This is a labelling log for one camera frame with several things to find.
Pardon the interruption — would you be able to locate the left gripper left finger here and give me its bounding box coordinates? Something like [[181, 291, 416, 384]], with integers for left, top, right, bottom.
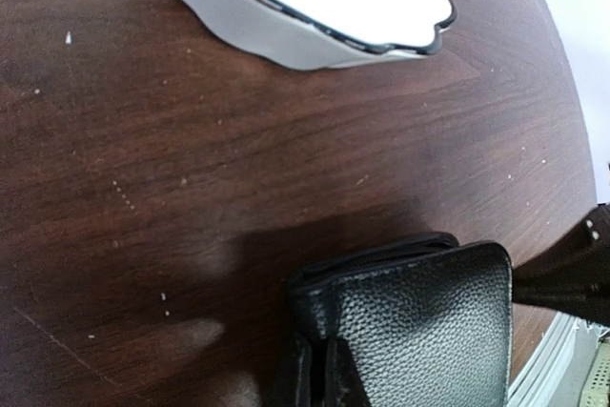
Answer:
[[274, 334, 312, 407]]

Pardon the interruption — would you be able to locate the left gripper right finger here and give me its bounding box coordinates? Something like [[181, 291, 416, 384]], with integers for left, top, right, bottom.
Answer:
[[323, 337, 371, 407]]

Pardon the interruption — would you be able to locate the black zippered tool case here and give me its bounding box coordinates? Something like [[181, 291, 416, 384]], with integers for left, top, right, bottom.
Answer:
[[286, 233, 512, 406]]

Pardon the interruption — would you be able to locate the scalloped white bowl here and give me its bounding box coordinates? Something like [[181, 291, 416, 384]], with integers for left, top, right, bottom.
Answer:
[[182, 0, 457, 71]]

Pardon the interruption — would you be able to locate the aluminium front rail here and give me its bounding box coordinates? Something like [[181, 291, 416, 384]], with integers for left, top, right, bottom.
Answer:
[[508, 306, 609, 406]]

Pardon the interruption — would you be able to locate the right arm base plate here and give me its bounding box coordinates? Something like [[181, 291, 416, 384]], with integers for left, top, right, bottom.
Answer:
[[513, 204, 609, 327]]

